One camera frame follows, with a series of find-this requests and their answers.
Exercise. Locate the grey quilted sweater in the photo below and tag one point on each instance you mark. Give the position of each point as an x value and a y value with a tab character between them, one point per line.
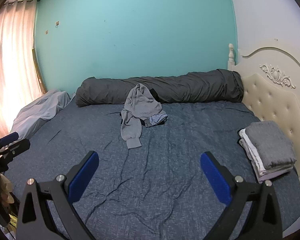
140	105

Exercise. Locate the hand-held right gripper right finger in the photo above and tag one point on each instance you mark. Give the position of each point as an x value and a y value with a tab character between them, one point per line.
215	177

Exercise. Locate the blue striped cloth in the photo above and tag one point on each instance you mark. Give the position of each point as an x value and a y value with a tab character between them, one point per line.
158	118

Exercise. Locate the person's left hand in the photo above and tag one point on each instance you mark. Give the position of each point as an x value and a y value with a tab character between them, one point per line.
7	192

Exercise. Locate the black garment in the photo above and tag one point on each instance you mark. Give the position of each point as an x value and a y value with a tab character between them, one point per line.
153	93

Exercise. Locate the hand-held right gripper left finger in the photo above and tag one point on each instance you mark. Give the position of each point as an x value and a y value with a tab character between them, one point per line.
83	177

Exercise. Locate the wooden window frame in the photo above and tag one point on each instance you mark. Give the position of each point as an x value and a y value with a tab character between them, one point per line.
38	72

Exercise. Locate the dark grey rolled duvet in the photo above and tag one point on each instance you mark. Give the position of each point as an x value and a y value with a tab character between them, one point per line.
177	87

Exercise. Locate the pink curtain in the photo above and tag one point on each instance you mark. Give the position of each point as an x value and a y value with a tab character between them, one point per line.
10	67

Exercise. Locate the blue bed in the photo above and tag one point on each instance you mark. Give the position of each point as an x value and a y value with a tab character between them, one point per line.
177	155

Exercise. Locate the light grey bed sheet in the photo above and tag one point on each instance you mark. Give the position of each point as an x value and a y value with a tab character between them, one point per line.
37	110

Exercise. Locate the cream tufted headboard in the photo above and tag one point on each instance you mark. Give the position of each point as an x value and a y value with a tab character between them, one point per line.
272	97

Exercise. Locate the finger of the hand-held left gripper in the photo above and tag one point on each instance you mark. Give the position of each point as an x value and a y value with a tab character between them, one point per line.
18	146
10	136

